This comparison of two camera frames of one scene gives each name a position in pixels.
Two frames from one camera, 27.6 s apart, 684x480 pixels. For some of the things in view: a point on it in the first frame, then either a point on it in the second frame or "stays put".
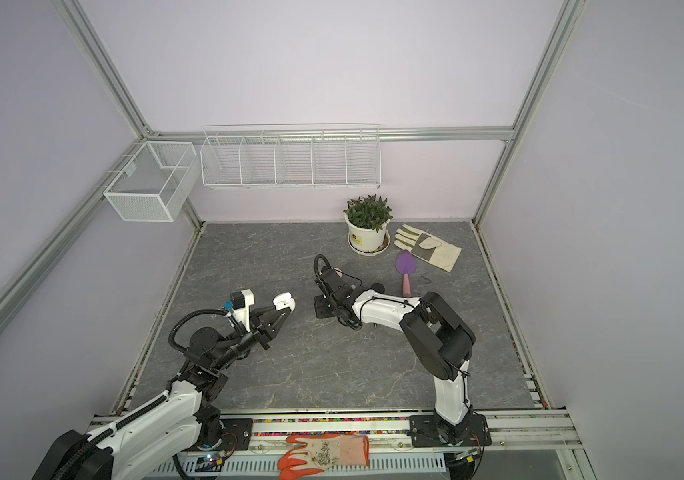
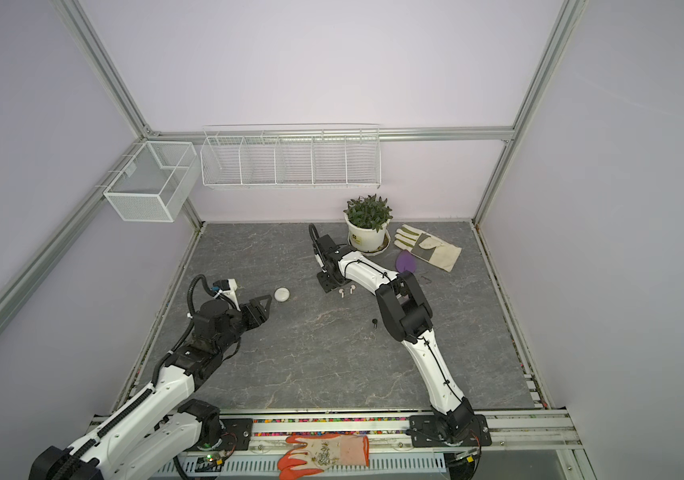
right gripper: [321, 311] → [324, 281]
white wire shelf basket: [291, 156] stays put
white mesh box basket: [154, 180] stays put
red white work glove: [316, 453] stays put
